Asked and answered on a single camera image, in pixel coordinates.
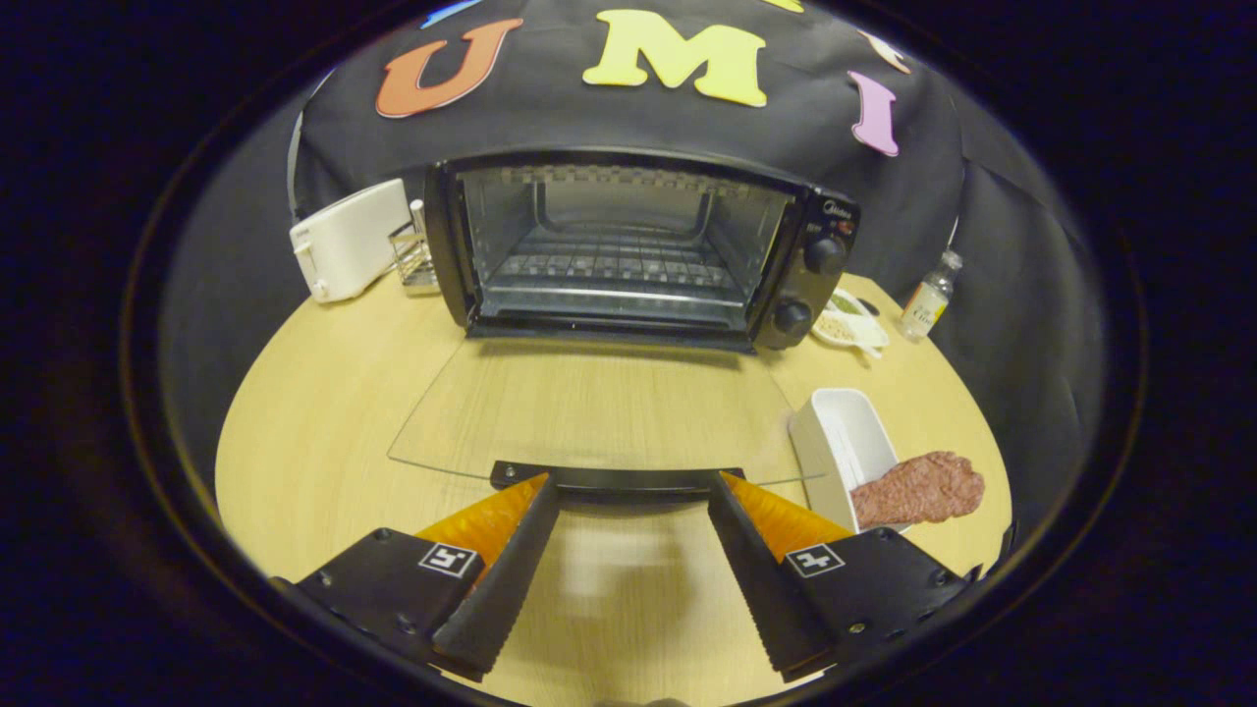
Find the clear glass bottle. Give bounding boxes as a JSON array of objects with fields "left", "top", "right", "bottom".
[{"left": 900, "top": 249, "right": 964, "bottom": 342}]

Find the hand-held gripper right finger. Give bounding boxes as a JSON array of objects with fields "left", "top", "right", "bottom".
[{"left": 707, "top": 470, "right": 983, "bottom": 684}]

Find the white bread toaster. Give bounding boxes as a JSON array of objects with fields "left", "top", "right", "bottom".
[{"left": 289, "top": 178, "right": 413, "bottom": 303}]

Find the white divided dish with beans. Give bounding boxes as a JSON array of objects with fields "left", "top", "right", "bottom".
[{"left": 811, "top": 288, "right": 891, "bottom": 359}]

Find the black toaster oven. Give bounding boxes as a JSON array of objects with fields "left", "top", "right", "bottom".
[{"left": 386, "top": 147, "right": 862, "bottom": 508}]

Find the white rectangular tray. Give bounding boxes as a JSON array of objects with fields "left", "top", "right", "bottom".
[{"left": 789, "top": 388, "right": 914, "bottom": 536}]

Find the metal wire rack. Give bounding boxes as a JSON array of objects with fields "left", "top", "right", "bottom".
[{"left": 389, "top": 199, "right": 441, "bottom": 296}]

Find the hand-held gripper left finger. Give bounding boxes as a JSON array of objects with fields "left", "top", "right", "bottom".
[{"left": 270, "top": 473, "right": 561, "bottom": 681}]

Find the brown meat steak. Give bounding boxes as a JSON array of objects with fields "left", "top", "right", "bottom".
[{"left": 849, "top": 451, "right": 986, "bottom": 531}]

